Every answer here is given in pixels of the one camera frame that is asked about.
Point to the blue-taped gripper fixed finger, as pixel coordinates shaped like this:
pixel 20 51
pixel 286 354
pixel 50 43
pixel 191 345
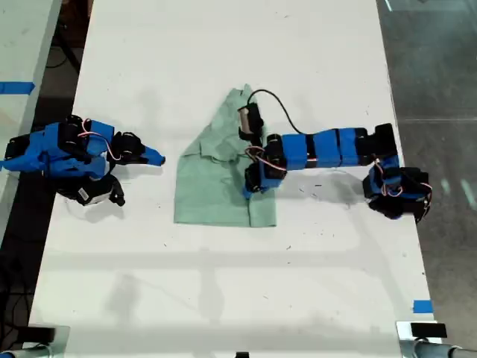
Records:
pixel 248 194
pixel 154 156

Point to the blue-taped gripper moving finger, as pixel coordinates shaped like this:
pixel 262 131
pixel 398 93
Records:
pixel 256 191

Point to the black gripper moving finger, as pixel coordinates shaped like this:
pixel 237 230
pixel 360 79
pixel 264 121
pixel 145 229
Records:
pixel 137 161

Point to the pale green T-shirt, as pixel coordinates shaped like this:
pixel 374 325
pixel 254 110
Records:
pixel 208 186

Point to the blue and black robot arm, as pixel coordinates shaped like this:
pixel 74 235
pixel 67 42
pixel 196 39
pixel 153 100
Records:
pixel 56 156
pixel 328 149

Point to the long blue tape strip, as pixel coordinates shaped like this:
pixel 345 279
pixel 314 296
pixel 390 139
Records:
pixel 15 87

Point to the pale side table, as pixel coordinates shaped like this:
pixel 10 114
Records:
pixel 18 44

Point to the tiny black clamp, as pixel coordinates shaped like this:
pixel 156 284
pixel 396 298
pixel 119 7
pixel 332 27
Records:
pixel 242 354

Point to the small black box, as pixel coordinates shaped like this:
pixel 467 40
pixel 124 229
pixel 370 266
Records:
pixel 428 330
pixel 37 333

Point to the short blue tape piece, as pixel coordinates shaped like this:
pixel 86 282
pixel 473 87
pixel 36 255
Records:
pixel 423 306

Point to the black camera stalk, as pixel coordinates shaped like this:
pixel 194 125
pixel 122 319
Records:
pixel 256 138

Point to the black camera box white label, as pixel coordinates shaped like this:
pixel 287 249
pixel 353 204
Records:
pixel 93 192

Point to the black camera box grey face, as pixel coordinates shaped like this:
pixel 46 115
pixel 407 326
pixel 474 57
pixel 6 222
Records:
pixel 250 117

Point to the silver metal bracket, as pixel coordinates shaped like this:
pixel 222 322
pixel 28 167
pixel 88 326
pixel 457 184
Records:
pixel 403 335

